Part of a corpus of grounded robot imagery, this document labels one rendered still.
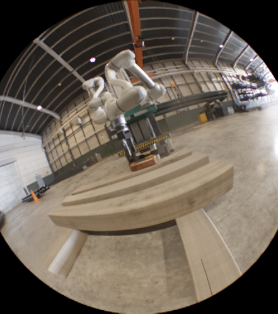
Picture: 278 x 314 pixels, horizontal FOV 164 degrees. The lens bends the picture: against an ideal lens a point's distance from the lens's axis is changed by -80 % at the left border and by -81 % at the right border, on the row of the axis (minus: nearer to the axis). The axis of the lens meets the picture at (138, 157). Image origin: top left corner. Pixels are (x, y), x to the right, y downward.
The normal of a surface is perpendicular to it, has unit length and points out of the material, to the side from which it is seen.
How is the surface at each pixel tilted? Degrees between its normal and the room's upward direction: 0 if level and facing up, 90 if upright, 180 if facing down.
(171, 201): 90
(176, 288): 0
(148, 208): 90
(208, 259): 0
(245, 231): 0
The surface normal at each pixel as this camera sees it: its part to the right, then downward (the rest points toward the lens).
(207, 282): -0.38, -0.91
